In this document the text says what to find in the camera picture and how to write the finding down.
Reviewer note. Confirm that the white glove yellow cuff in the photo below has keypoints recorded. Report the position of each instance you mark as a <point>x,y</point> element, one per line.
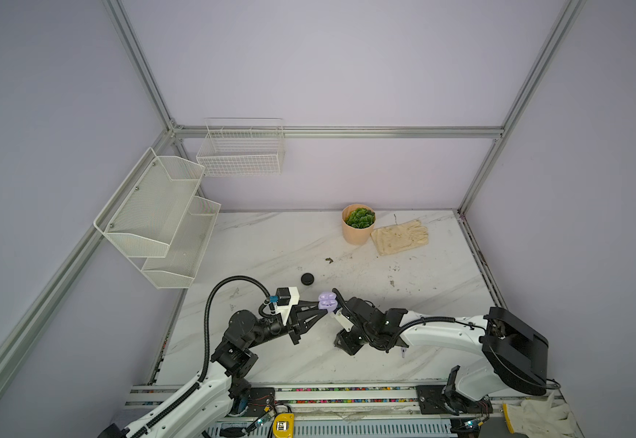
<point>536,418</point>

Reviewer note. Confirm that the white wire basket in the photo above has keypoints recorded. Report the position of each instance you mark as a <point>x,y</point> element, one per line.
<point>235,147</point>

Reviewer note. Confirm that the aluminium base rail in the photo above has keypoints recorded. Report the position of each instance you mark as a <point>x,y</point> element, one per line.
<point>426,399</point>

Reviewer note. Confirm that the black round charging case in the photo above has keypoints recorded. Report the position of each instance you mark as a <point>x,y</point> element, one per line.
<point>307,279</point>

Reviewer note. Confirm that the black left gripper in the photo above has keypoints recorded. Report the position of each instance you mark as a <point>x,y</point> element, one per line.
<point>293,323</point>

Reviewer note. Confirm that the purple earbud charging case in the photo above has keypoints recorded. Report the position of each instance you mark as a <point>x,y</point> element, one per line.
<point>328,301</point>

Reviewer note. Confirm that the white mesh shelf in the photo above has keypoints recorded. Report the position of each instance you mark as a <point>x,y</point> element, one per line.
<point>146,222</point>
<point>179,268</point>

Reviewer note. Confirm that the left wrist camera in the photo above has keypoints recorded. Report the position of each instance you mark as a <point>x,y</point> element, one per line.
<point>282,302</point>

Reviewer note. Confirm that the white mesh upper shelf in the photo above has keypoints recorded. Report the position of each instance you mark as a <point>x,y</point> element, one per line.
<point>146,222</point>

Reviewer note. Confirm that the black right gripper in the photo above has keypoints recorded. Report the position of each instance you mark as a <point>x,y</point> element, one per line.
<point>354,321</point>

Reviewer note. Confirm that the yellow tag box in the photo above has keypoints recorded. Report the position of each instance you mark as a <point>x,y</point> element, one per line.
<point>283,426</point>

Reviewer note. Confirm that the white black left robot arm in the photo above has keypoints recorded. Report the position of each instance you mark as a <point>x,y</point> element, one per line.
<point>177,417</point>

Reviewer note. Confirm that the orange pot with green plant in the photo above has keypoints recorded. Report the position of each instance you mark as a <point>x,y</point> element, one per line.
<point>358,223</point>

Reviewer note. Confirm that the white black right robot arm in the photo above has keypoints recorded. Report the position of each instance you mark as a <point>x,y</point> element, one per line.
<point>510,353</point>

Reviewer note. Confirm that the white mesh lower shelf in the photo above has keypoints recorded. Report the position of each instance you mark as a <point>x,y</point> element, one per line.
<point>179,268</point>

